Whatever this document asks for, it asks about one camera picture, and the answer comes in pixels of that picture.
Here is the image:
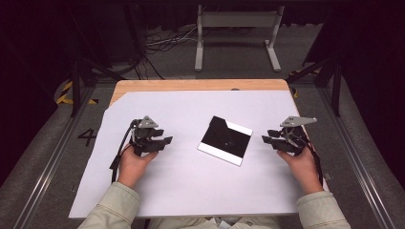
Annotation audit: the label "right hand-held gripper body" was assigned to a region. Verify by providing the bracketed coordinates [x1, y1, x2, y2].
[279, 115, 319, 157]

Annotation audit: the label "aluminium floor rail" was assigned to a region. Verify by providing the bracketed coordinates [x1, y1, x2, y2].
[12, 85, 96, 229]
[318, 87, 397, 229]

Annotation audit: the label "black metal stand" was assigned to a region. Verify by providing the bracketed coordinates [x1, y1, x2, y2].
[68, 56, 127, 117]
[286, 56, 344, 117]

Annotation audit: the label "large white paper sheet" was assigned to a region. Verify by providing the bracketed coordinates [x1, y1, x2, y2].
[68, 90, 330, 220]

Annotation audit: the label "yellow black hazard tape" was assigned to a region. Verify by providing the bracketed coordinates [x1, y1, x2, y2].
[55, 80, 99, 106]

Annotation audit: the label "person's left hand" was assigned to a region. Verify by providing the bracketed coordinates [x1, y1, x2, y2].
[117, 144, 160, 190]

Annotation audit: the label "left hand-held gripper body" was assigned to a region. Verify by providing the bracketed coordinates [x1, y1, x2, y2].
[129, 115, 160, 157]

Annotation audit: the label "bundle of floor cables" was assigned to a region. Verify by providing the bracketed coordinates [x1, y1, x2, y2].
[139, 25, 200, 80]

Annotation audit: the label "square black mirror white edges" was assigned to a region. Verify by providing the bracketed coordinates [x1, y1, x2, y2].
[197, 115, 254, 167]

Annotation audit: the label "person's right hand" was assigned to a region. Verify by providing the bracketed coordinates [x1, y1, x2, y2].
[276, 145, 325, 196]

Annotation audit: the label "grey metal table frame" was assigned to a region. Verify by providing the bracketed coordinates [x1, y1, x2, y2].
[194, 4, 285, 73]

